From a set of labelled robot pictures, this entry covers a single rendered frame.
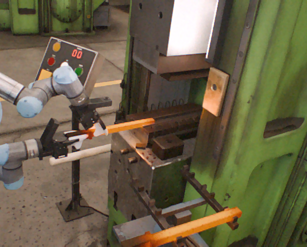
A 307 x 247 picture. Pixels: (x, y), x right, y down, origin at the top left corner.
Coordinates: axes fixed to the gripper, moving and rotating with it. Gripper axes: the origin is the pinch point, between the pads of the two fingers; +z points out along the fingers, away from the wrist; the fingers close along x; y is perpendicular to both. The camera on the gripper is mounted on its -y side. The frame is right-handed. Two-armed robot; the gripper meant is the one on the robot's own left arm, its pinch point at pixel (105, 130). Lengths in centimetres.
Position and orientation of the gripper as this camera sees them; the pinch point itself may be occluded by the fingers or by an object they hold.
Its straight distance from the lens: 151.6
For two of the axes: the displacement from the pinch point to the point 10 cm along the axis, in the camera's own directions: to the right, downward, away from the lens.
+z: 3.1, 6.6, 6.8
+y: -7.8, 5.9, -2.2
